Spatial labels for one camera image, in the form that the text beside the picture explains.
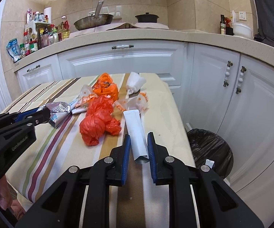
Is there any silver foil snack wrapper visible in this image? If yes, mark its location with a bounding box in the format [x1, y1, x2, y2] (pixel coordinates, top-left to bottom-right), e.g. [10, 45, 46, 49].
[37, 101, 75, 128]

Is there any white orange-dotted food wrapper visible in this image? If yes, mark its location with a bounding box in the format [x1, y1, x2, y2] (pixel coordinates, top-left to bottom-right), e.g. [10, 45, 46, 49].
[70, 84, 98, 114]

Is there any orange printed plastic bag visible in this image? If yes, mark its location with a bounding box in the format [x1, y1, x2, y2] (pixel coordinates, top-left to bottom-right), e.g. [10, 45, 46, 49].
[93, 73, 119, 101]

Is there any white paper box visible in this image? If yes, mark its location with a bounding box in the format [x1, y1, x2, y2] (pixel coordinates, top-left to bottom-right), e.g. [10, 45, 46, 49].
[123, 110, 149, 164]

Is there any black-lined trash bin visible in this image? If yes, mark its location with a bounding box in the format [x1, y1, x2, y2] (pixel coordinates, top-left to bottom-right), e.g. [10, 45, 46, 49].
[186, 129, 234, 179]

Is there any person's left hand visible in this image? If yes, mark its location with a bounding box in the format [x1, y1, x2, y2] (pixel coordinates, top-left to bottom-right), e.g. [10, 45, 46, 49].
[0, 176, 25, 220]

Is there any striped tablecloth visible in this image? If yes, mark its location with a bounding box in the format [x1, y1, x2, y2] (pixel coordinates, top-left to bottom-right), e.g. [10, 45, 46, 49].
[6, 74, 194, 227]

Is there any large red-orange plastic bag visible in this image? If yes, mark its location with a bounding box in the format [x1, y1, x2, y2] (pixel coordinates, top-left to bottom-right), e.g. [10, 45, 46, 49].
[80, 96, 121, 146]

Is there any green-lidded jar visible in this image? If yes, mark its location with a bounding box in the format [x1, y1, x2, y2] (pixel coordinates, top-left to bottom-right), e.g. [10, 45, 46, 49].
[19, 43, 26, 58]

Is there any red-lidded jar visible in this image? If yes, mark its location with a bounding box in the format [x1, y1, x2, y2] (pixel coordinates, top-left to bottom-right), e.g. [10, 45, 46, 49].
[29, 40, 38, 53]

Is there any blue white snack bag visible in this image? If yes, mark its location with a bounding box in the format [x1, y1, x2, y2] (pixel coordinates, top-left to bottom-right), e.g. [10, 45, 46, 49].
[6, 38, 21, 63]

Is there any white spice rack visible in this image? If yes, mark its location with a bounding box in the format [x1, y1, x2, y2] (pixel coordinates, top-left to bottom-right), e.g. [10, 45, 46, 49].
[25, 21, 52, 50]

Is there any cooking oil bottle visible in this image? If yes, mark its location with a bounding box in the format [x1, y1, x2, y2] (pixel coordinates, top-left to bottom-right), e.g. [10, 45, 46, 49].
[61, 15, 70, 40]

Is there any white crumpled paper towel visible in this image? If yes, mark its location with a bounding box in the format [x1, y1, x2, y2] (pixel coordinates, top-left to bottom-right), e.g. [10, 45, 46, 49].
[126, 72, 146, 95]

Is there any white orange wrapper right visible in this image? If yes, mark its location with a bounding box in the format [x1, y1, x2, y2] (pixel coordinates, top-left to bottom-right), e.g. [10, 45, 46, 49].
[114, 92, 148, 113]

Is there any steel frying pan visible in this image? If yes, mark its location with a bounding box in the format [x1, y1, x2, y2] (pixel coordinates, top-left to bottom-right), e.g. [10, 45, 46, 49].
[74, 1, 113, 30]

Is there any paper towel roll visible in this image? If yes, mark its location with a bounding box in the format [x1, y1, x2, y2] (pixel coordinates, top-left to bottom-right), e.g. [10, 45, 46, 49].
[44, 7, 52, 24]

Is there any black cooking pot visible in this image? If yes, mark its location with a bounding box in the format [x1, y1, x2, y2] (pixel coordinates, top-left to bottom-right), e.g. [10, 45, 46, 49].
[135, 12, 159, 23]

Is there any white bowl stack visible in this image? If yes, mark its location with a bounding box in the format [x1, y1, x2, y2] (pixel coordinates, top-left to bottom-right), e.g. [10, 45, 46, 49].
[233, 23, 253, 39]

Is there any dark sauce bottle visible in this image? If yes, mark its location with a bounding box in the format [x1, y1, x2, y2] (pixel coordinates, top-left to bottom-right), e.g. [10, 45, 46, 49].
[220, 14, 226, 35]

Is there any drawer handle left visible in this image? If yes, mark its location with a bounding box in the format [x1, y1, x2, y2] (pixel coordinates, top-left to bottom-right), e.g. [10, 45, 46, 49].
[27, 64, 41, 73]

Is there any drawer handle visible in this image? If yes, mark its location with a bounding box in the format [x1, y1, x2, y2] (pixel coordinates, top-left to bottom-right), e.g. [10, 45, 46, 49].
[27, 64, 41, 73]
[112, 44, 134, 50]

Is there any drawer handle centre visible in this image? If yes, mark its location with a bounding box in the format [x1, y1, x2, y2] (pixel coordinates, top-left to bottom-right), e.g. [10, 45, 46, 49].
[112, 44, 134, 50]

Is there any cabinet door handle right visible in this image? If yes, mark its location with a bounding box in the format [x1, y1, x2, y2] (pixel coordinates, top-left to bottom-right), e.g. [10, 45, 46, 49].
[235, 66, 247, 94]

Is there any cabinet door handle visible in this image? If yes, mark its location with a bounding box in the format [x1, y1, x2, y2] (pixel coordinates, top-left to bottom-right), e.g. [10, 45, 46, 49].
[235, 66, 247, 94]
[223, 61, 233, 87]

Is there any cabinet door handle left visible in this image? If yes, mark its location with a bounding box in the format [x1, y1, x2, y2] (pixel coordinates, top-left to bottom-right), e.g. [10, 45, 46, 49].
[223, 61, 233, 87]

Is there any white wall socket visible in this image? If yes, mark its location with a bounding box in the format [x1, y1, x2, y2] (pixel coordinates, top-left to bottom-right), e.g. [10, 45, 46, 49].
[238, 11, 247, 21]

